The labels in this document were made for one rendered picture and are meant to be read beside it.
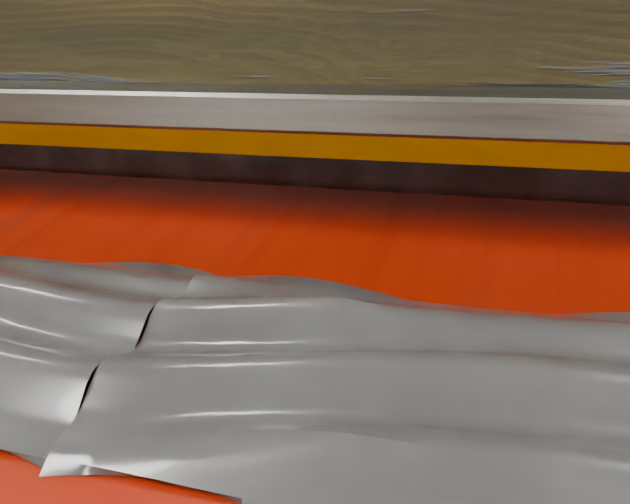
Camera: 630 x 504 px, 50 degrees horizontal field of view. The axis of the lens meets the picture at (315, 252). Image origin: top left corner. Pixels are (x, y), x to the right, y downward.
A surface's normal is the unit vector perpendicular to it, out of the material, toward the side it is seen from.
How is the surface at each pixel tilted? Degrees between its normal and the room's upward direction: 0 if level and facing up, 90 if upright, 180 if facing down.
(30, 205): 30
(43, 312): 5
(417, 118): 58
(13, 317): 7
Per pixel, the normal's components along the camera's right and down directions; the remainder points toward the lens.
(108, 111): -0.29, 0.43
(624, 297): -0.06, -0.89
